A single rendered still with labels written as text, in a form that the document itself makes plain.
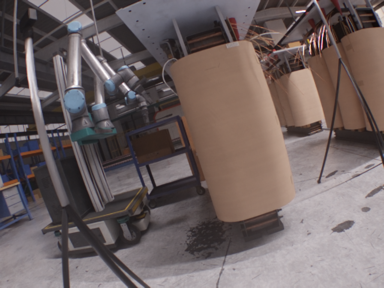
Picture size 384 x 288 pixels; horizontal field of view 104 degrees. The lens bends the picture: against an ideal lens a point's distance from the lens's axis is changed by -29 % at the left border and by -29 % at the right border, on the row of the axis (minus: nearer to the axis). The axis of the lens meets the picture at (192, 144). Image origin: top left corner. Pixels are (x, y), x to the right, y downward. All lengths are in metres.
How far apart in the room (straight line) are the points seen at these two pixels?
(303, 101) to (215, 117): 2.95
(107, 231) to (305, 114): 3.39
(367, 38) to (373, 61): 0.22
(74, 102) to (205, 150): 0.92
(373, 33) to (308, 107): 2.07
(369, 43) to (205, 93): 1.68
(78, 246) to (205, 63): 1.64
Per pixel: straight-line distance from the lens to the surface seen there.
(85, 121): 1.64
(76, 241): 1.88
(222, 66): 1.03
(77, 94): 1.49
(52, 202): 1.95
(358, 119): 2.52
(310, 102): 3.89
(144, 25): 1.24
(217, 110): 0.99
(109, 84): 1.55
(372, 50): 2.21
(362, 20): 2.37
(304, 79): 3.90
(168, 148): 2.32
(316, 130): 4.00
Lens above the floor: 0.73
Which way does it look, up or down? 4 degrees down
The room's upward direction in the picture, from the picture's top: 18 degrees counter-clockwise
